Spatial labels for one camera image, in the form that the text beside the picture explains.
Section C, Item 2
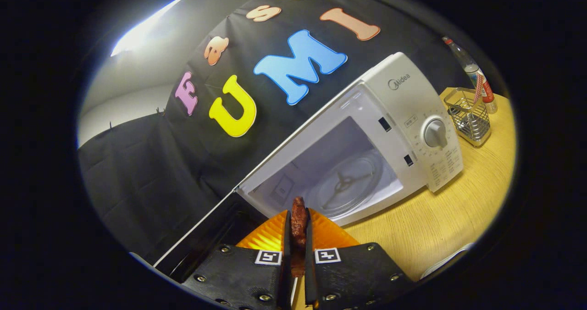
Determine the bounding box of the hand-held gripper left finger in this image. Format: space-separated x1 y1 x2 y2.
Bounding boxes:
181 209 293 310

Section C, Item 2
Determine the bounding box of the white toaster oven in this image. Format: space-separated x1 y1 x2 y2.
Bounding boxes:
153 52 464 284

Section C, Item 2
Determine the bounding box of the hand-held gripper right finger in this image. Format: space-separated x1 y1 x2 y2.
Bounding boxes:
304 208 415 310

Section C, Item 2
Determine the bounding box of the brown grilled meat piece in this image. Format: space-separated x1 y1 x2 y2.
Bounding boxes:
291 197 308 278

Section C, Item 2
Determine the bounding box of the glass turntable plate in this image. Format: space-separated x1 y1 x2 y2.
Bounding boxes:
305 152 386 219

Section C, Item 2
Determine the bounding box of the clear plastic water bottle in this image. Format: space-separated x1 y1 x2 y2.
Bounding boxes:
443 36 498 114

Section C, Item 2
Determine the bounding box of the metal wire utensil holder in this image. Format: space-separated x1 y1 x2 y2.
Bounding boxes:
443 88 492 147

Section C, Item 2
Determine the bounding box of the red striped straw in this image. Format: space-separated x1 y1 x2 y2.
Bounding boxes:
472 69 485 104

